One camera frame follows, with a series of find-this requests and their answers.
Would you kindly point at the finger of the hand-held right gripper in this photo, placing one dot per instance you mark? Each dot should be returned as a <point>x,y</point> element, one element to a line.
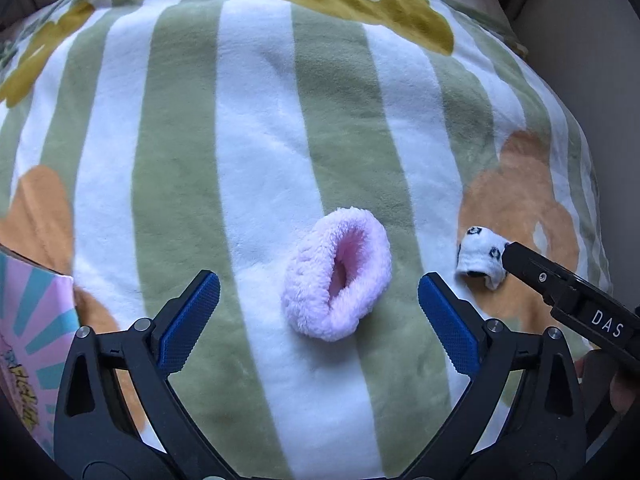
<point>535,272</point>

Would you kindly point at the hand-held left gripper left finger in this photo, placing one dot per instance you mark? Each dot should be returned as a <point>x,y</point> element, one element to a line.
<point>192,320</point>

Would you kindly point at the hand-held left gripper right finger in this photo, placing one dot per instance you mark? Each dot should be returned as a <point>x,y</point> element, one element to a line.
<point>445,325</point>

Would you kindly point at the white panda print sock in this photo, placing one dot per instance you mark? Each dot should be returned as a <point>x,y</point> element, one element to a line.
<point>480,258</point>

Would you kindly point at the pink fluffy sock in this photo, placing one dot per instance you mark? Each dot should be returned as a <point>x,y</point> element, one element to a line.
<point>305,285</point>

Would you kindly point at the cardboard box with pink lining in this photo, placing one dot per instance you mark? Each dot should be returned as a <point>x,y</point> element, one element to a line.
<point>30,310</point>

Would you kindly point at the person's right hand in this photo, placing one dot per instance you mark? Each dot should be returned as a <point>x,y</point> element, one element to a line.
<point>625,392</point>

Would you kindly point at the striped flower print blanket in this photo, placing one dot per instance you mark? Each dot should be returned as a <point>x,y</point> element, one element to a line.
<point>250,110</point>

